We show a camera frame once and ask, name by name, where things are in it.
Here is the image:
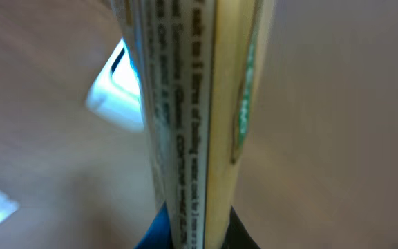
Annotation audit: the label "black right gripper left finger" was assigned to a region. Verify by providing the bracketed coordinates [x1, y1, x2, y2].
[135, 203, 172, 249]

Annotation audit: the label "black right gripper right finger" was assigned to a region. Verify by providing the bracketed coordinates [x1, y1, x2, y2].
[222, 207, 260, 249]

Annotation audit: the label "spaghetti pack red ends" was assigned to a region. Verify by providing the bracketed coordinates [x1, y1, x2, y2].
[111, 0, 274, 249]

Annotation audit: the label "white barcode scanner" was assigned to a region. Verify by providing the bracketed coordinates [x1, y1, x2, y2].
[85, 39, 144, 133]

